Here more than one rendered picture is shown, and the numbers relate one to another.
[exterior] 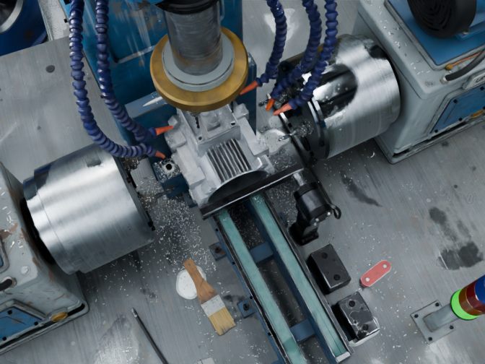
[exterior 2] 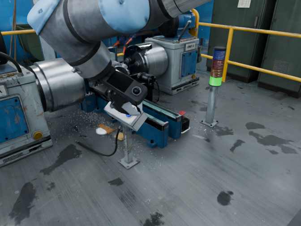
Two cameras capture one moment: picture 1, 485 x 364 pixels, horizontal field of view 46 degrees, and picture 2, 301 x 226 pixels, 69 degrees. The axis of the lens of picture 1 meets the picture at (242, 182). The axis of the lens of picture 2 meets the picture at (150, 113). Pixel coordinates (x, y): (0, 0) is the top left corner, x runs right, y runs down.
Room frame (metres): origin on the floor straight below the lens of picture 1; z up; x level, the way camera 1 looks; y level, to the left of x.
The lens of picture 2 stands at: (-0.71, 0.25, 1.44)
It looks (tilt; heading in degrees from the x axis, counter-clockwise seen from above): 28 degrees down; 340
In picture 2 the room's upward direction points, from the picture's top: straight up
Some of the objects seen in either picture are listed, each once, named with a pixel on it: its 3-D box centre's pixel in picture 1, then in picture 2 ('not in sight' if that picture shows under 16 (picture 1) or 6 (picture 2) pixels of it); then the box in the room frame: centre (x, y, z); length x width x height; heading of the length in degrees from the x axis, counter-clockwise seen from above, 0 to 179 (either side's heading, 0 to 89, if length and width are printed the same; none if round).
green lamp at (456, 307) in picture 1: (469, 302); (215, 80); (0.19, -0.44, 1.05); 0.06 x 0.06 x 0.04
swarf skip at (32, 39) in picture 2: not in sight; (51, 44); (5.04, 0.60, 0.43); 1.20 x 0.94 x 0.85; 110
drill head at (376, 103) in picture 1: (344, 92); (148, 61); (0.70, -0.25, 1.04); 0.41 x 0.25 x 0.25; 114
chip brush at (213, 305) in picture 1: (206, 295); (111, 131); (0.28, 0.10, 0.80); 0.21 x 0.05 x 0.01; 29
